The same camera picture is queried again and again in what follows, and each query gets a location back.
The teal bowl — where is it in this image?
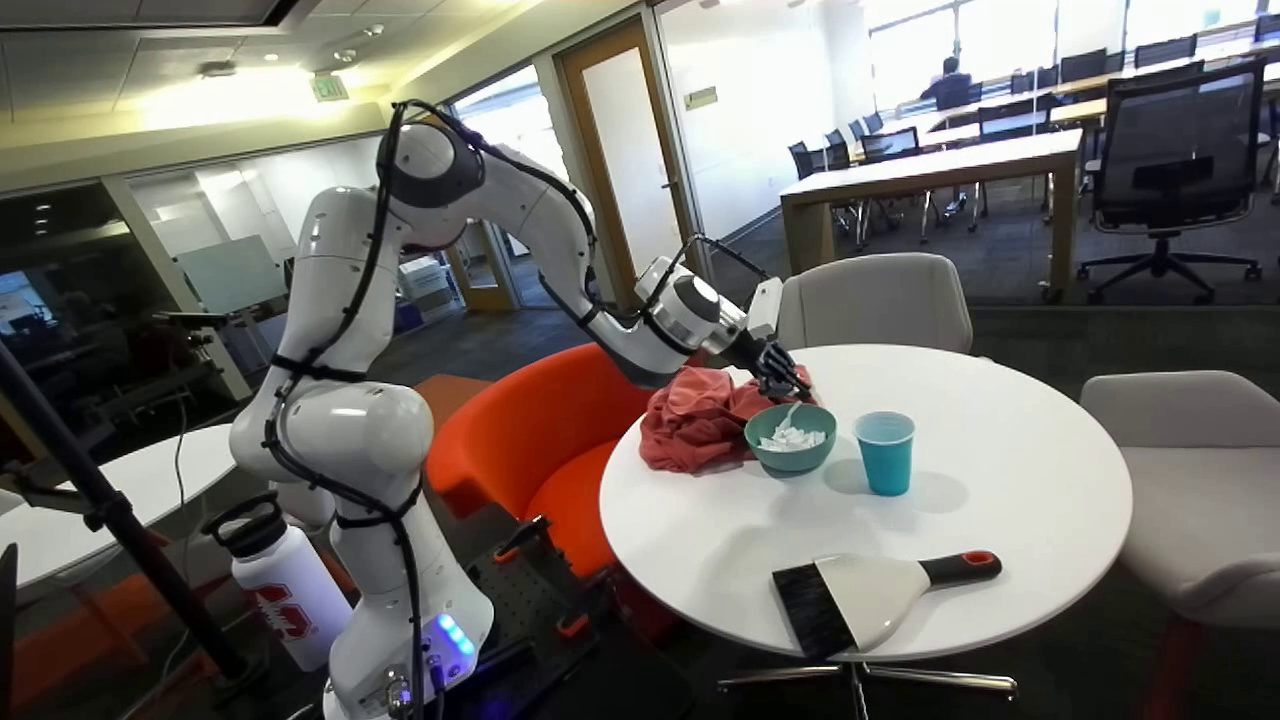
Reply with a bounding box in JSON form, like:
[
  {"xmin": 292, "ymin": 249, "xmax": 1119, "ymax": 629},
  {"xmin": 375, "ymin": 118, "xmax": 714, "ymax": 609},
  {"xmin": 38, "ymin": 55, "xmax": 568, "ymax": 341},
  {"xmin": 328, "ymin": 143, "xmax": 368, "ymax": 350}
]
[{"xmin": 741, "ymin": 397, "xmax": 842, "ymax": 479}]

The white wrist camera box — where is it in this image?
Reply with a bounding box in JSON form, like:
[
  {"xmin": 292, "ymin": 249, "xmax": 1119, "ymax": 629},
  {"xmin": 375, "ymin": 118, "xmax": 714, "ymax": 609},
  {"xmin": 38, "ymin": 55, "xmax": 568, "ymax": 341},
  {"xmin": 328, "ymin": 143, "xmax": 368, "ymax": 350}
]
[{"xmin": 741, "ymin": 274, "xmax": 790, "ymax": 350}]

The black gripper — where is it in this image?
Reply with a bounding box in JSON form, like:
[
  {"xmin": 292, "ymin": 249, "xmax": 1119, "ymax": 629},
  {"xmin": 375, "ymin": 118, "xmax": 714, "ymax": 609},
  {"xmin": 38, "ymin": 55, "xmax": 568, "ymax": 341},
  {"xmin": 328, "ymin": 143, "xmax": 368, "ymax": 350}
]
[{"xmin": 734, "ymin": 333, "xmax": 820, "ymax": 408}]

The black mesh office chair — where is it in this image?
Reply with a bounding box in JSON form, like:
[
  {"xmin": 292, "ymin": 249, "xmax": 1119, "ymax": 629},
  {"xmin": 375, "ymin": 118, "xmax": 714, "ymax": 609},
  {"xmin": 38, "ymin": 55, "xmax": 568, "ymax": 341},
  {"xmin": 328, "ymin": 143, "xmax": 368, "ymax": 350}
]
[{"xmin": 1071, "ymin": 55, "xmax": 1269, "ymax": 309}]

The white upholstered chair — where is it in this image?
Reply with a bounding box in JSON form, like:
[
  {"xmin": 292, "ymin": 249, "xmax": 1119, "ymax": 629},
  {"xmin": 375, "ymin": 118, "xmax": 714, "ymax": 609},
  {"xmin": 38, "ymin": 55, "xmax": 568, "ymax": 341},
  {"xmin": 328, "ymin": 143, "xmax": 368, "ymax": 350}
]
[
  {"xmin": 1077, "ymin": 365, "xmax": 1280, "ymax": 632},
  {"xmin": 771, "ymin": 249, "xmax": 975, "ymax": 357}
]

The white spoon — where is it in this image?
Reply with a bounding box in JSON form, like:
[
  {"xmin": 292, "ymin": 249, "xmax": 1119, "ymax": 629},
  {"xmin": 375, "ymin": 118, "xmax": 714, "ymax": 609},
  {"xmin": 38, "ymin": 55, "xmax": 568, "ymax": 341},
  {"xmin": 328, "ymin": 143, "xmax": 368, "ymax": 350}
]
[{"xmin": 768, "ymin": 397, "xmax": 808, "ymax": 451}]

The white bottle red print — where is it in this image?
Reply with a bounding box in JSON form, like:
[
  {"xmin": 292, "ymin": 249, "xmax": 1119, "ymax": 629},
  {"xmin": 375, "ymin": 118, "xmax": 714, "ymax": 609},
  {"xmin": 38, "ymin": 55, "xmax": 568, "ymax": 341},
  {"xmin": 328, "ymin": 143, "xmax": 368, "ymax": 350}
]
[{"xmin": 212, "ymin": 496, "xmax": 356, "ymax": 675}]

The black tripod pole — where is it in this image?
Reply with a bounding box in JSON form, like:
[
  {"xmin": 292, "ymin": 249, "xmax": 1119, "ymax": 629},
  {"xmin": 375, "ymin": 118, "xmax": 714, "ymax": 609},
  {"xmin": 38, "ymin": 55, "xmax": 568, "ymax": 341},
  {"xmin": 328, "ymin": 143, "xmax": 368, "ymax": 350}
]
[{"xmin": 0, "ymin": 337, "xmax": 257, "ymax": 692}]

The large orange armchair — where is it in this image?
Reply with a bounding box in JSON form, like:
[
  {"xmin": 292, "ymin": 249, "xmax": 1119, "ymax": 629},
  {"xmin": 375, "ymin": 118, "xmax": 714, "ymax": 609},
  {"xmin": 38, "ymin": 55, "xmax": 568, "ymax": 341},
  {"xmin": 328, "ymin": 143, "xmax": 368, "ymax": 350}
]
[{"xmin": 425, "ymin": 337, "xmax": 655, "ymax": 586}]

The seated person dark shirt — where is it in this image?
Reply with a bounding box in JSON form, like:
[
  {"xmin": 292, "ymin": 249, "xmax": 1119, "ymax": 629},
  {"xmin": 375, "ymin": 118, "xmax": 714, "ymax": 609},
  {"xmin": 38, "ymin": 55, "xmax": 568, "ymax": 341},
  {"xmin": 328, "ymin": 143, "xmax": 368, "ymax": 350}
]
[{"xmin": 915, "ymin": 54, "xmax": 989, "ymax": 118}]

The white scraper black handle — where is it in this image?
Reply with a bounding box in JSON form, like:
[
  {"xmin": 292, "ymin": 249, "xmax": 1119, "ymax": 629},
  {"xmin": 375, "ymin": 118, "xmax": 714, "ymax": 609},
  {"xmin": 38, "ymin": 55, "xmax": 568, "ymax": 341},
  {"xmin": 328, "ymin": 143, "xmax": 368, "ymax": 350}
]
[{"xmin": 768, "ymin": 546, "xmax": 1009, "ymax": 661}]

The red crumpled cloth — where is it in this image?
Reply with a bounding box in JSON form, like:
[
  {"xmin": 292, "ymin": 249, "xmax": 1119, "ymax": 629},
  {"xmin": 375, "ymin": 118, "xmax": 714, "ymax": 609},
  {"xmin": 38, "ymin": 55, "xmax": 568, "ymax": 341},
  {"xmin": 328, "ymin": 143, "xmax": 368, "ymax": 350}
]
[{"xmin": 637, "ymin": 365, "xmax": 786, "ymax": 477}]

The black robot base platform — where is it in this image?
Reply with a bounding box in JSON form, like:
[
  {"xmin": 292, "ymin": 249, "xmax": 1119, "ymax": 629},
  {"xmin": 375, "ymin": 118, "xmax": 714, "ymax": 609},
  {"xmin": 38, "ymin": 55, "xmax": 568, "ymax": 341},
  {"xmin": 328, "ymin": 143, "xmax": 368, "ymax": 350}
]
[{"xmin": 398, "ymin": 511, "xmax": 696, "ymax": 720}]

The orange clamp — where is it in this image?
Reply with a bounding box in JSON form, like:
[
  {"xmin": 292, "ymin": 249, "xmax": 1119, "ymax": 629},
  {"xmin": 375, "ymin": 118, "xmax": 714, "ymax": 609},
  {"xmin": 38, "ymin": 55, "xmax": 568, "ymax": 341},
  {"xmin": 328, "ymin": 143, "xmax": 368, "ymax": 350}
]
[
  {"xmin": 491, "ymin": 516, "xmax": 554, "ymax": 567},
  {"xmin": 558, "ymin": 604, "xmax": 610, "ymax": 650}
]

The dark monitor screen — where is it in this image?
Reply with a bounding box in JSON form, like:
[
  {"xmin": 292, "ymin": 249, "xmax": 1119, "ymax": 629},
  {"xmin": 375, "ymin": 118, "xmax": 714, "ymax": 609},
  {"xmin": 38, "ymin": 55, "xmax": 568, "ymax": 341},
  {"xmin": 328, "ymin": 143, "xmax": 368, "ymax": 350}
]
[{"xmin": 0, "ymin": 270, "xmax": 69, "ymax": 354}]

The long wooden table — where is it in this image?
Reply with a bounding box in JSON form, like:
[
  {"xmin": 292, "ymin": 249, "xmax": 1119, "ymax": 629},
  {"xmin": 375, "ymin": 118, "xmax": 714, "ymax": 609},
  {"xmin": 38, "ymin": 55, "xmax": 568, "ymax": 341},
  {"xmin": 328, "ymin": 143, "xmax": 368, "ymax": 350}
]
[{"xmin": 778, "ymin": 126, "xmax": 1089, "ymax": 304}]

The glass door wooden frame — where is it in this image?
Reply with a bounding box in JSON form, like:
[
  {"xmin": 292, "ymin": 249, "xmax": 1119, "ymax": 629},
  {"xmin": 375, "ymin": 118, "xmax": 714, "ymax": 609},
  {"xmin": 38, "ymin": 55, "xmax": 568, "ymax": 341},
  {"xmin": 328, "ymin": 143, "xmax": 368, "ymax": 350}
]
[{"xmin": 550, "ymin": 8, "xmax": 721, "ymax": 319}]

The blue plastic cup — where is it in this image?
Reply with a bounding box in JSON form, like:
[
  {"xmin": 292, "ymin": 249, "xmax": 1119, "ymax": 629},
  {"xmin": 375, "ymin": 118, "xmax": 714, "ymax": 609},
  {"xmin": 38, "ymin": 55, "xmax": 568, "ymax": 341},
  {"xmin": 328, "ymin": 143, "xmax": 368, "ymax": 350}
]
[{"xmin": 852, "ymin": 408, "xmax": 919, "ymax": 500}]

